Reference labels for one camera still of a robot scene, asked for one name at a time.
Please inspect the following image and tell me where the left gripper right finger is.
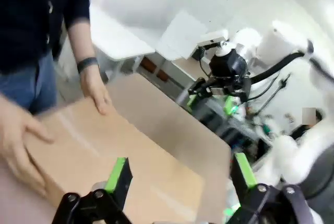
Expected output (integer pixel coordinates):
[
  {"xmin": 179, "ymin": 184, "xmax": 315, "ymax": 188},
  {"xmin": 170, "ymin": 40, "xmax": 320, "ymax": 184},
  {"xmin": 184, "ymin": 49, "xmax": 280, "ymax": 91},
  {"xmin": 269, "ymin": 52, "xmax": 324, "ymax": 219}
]
[{"xmin": 229, "ymin": 152, "xmax": 310, "ymax": 224}]

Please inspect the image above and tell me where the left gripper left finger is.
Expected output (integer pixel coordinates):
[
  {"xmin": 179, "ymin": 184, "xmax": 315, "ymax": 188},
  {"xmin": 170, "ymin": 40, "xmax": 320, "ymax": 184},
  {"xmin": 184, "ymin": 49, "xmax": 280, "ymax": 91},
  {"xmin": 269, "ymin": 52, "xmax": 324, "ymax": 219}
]
[{"xmin": 52, "ymin": 157, "xmax": 134, "ymax": 224}]

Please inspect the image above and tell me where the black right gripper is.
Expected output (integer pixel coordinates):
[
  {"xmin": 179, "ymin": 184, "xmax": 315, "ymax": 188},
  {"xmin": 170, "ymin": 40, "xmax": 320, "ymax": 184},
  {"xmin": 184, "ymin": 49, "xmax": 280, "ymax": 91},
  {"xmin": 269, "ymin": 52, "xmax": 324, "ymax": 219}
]
[{"xmin": 186, "ymin": 48, "xmax": 253, "ymax": 117}]

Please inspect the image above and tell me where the brown cardboard box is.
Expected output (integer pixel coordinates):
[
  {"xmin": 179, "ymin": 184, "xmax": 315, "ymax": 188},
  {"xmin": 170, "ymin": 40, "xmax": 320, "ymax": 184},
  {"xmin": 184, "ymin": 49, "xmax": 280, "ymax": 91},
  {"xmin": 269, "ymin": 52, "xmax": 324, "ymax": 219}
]
[{"xmin": 22, "ymin": 97, "xmax": 206, "ymax": 224}]

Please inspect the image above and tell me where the person's left forearm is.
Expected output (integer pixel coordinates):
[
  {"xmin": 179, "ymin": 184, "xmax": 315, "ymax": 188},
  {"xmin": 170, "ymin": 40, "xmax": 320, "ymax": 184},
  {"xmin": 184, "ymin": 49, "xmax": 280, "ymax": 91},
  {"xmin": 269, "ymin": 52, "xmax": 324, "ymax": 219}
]
[{"xmin": 68, "ymin": 17, "xmax": 101, "ymax": 78}]

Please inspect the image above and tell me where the brown storage box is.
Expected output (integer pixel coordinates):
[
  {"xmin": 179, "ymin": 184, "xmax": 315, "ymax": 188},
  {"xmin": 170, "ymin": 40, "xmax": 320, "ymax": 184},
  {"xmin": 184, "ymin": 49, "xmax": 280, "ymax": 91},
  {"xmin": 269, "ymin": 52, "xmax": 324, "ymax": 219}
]
[{"xmin": 140, "ymin": 56, "xmax": 172, "ymax": 81}]

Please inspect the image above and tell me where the person's left hand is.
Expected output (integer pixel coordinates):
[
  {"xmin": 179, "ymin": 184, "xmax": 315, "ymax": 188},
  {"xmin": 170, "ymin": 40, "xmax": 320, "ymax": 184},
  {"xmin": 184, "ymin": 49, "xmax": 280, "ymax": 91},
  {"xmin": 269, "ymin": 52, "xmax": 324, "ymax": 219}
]
[{"xmin": 79, "ymin": 68, "xmax": 113, "ymax": 116}]

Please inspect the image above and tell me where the person's right hand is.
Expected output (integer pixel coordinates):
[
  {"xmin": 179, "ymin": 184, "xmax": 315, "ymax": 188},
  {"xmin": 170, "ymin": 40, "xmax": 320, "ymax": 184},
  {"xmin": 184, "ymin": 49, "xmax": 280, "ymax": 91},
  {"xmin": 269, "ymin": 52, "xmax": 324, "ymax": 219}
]
[{"xmin": 0, "ymin": 95, "xmax": 56, "ymax": 198}]

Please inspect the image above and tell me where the dark cluttered equipment rack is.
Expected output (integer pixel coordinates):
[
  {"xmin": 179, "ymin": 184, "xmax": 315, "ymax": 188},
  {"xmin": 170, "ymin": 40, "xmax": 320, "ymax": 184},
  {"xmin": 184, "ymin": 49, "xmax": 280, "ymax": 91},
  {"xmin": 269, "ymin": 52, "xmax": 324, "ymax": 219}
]
[{"xmin": 200, "ymin": 98, "xmax": 273, "ymax": 164}]

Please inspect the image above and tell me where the seated person in black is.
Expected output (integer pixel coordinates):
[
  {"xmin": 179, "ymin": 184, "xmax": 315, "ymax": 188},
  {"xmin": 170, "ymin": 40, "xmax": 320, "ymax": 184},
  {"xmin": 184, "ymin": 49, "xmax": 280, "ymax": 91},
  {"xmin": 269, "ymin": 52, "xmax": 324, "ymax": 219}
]
[{"xmin": 289, "ymin": 106, "xmax": 327, "ymax": 141}]

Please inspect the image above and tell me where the white table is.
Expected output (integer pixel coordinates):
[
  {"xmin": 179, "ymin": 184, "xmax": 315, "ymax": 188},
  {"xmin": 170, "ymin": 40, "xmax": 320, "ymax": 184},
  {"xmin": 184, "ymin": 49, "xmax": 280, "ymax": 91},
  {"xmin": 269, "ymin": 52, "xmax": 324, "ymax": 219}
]
[
  {"xmin": 156, "ymin": 9, "xmax": 209, "ymax": 62},
  {"xmin": 88, "ymin": 6, "xmax": 157, "ymax": 62}
]

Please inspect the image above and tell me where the black wristband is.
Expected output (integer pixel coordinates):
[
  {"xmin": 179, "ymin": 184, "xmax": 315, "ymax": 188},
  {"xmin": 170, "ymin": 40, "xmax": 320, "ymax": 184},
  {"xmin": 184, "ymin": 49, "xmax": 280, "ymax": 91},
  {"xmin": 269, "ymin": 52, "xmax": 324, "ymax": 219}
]
[{"xmin": 76, "ymin": 56, "xmax": 100, "ymax": 75}]

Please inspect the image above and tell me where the person in dark sweater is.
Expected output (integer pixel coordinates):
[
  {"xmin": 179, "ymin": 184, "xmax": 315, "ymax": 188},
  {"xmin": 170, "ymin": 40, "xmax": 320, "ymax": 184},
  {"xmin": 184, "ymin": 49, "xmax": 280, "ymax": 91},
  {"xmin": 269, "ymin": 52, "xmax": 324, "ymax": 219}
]
[{"xmin": 0, "ymin": 0, "xmax": 91, "ymax": 116}]

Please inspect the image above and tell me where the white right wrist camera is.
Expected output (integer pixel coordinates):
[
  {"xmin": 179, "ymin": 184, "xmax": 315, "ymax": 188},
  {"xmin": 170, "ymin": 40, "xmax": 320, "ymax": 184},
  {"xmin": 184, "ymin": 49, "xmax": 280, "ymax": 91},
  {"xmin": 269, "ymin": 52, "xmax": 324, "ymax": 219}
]
[{"xmin": 196, "ymin": 31, "xmax": 230, "ymax": 52}]

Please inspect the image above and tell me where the black sleeved right arm cable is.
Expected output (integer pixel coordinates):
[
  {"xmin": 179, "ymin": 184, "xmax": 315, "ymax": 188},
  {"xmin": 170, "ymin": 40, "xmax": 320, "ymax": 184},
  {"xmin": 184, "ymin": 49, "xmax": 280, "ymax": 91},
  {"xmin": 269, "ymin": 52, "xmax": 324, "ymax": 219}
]
[{"xmin": 247, "ymin": 40, "xmax": 314, "ymax": 84}]

